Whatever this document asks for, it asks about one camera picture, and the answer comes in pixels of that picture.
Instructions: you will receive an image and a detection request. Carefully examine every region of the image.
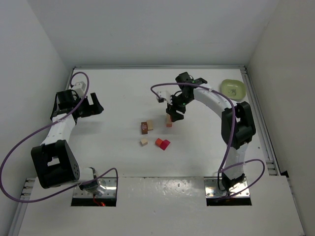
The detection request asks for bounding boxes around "magenta roof block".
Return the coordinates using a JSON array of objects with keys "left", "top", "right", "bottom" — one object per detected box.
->
[{"left": 159, "top": 140, "right": 170, "bottom": 150}]

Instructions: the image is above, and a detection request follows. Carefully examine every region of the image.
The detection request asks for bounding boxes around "green plastic bowl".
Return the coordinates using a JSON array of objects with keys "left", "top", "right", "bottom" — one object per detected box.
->
[{"left": 220, "top": 79, "right": 246, "bottom": 101}]

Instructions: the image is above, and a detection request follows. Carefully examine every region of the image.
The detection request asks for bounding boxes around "brown printed rectangular block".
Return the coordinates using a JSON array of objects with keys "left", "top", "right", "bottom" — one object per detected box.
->
[{"left": 141, "top": 122, "right": 148, "bottom": 135}]

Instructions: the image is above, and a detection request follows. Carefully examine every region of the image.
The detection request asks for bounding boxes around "purple cable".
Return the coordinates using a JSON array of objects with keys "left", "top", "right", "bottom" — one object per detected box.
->
[
  {"left": 0, "top": 71, "right": 119, "bottom": 204},
  {"left": 150, "top": 83, "right": 266, "bottom": 199}
]

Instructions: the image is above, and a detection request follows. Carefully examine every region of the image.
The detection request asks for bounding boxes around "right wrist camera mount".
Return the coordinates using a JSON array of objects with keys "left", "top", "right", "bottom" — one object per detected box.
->
[{"left": 157, "top": 91, "right": 172, "bottom": 105}]

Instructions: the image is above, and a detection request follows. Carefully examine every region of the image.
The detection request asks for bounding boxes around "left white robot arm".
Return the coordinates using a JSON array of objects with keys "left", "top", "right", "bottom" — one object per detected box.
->
[{"left": 31, "top": 89, "right": 104, "bottom": 189}]

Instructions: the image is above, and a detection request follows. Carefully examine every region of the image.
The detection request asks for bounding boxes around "natural wood cube block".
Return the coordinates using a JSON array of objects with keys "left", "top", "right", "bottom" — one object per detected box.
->
[{"left": 140, "top": 138, "right": 148, "bottom": 147}]

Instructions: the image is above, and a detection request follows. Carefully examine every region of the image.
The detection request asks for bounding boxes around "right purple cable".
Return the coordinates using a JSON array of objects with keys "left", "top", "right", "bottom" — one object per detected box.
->
[{"left": 150, "top": 83, "right": 266, "bottom": 199}]

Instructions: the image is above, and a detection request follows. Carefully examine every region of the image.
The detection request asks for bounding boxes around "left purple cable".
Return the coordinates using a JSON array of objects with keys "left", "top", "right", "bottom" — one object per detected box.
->
[{"left": 0, "top": 71, "right": 119, "bottom": 204}]

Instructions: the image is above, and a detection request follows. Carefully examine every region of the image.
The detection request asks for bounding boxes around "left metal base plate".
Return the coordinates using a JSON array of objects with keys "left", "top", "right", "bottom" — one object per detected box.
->
[{"left": 72, "top": 177, "right": 117, "bottom": 199}]

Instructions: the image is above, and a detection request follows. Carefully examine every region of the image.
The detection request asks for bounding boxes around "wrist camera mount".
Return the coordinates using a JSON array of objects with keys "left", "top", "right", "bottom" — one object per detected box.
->
[
  {"left": 71, "top": 82, "right": 86, "bottom": 98},
  {"left": 157, "top": 91, "right": 172, "bottom": 105}
]

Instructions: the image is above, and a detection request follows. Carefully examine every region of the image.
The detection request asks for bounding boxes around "red-orange cube block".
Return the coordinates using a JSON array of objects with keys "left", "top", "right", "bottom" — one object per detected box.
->
[{"left": 155, "top": 138, "right": 163, "bottom": 147}]

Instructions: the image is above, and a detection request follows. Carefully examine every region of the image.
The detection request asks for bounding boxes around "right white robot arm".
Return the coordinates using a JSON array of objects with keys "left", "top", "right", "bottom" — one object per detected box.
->
[{"left": 166, "top": 72, "right": 256, "bottom": 191}]

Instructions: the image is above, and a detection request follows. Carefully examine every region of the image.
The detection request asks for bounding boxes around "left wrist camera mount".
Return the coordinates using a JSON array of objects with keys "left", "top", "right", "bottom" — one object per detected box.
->
[{"left": 71, "top": 82, "right": 86, "bottom": 98}]

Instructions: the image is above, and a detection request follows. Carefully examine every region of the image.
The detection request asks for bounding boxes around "natural wood hotel block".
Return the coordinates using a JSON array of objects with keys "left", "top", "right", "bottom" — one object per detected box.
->
[{"left": 166, "top": 114, "right": 172, "bottom": 124}]

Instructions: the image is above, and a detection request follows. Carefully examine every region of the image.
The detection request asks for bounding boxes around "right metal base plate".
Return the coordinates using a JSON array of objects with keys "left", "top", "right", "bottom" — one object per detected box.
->
[{"left": 204, "top": 177, "right": 251, "bottom": 197}]

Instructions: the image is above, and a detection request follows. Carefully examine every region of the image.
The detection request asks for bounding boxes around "natural wood long block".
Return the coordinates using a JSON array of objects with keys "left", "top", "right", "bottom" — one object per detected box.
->
[{"left": 146, "top": 119, "right": 154, "bottom": 131}]

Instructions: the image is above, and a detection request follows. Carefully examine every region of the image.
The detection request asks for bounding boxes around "metal base plate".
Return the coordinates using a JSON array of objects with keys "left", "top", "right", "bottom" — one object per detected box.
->
[
  {"left": 72, "top": 177, "right": 117, "bottom": 199},
  {"left": 204, "top": 177, "right": 251, "bottom": 197}
]

